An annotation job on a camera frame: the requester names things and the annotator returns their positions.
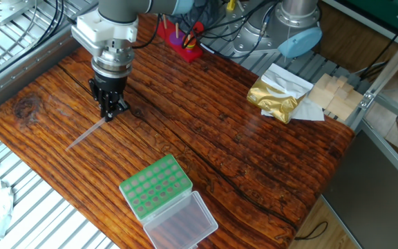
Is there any grey flat panel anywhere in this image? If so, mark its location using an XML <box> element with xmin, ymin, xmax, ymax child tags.
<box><xmin>323</xmin><ymin>129</ymin><xmax>398</xmax><ymax>249</ymax></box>

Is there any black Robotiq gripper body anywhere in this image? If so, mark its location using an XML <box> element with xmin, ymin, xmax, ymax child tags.
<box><xmin>88</xmin><ymin>74</ymin><xmax>129</xmax><ymax>100</ymax></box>

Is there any glossy wood-grain board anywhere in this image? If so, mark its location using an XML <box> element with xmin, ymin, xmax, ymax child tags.
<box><xmin>0</xmin><ymin>10</ymin><xmax>355</xmax><ymax>249</ymax></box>

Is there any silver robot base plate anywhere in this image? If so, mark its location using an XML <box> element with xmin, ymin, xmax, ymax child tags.
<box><xmin>225</xmin><ymin>0</ymin><xmax>292</xmax><ymax>59</ymax></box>

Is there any red wooden peg toy base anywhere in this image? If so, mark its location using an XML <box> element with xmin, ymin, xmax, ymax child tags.
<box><xmin>153</xmin><ymin>10</ymin><xmax>204</xmax><ymax>64</ymax></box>

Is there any clear plastic box lid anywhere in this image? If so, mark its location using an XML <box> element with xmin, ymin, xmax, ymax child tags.
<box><xmin>142</xmin><ymin>190</ymin><xmax>219</xmax><ymax>249</ymax></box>

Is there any perforated aluminium plate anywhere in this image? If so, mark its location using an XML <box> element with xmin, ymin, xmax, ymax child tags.
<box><xmin>0</xmin><ymin>0</ymin><xmax>37</xmax><ymax>27</ymax></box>

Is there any black looped cord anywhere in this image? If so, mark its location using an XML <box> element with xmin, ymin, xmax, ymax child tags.
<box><xmin>294</xmin><ymin>221</ymin><xmax>329</xmax><ymax>241</ymax></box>

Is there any gold tissue pack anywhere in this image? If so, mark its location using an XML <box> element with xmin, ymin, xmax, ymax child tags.
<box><xmin>246</xmin><ymin>62</ymin><xmax>325</xmax><ymax>125</ymax></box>

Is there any aluminium frame post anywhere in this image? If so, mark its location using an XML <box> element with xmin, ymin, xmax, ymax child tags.
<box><xmin>345</xmin><ymin>20</ymin><xmax>398</xmax><ymax>131</ymax></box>

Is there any wooden block puzzle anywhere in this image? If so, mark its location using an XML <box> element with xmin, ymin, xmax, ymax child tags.
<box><xmin>307</xmin><ymin>73</ymin><xmax>364</xmax><ymax>122</ymax></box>

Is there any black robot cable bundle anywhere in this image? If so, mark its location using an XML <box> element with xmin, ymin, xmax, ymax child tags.
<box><xmin>131</xmin><ymin>0</ymin><xmax>286</xmax><ymax>59</ymax></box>

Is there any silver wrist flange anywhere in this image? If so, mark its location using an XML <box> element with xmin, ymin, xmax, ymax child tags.
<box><xmin>91</xmin><ymin>48</ymin><xmax>134</xmax><ymax>79</ymax></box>

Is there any red stacking ring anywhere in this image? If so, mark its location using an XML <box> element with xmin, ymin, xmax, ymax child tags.
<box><xmin>190</xmin><ymin>21</ymin><xmax>205</xmax><ymax>35</ymax></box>

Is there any green pipette tip rack box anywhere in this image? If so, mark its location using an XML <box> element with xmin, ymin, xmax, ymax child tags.
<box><xmin>118</xmin><ymin>154</ymin><xmax>193</xmax><ymax>222</ymax></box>

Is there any white wrist adapter box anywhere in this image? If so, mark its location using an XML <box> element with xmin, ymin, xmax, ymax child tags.
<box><xmin>70</xmin><ymin>9</ymin><xmax>140</xmax><ymax>53</ymax></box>

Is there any clear large pipette tip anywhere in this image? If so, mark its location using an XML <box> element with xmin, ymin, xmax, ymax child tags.
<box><xmin>65</xmin><ymin>117</ymin><xmax>106</xmax><ymax>152</ymax></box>

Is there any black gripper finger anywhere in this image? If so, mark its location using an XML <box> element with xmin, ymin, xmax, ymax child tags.
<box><xmin>98</xmin><ymin>91</ymin><xmax>114</xmax><ymax>123</ymax></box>
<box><xmin>111</xmin><ymin>92</ymin><xmax>131</xmax><ymax>120</ymax></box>

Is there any orange stacking ring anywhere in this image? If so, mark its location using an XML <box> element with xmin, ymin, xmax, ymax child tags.
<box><xmin>182</xmin><ymin>34</ymin><xmax>197</xmax><ymax>51</ymax></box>

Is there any purple stacking ring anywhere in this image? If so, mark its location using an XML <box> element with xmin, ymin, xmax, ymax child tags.
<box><xmin>169</xmin><ymin>31</ymin><xmax>185</xmax><ymax>46</ymax></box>

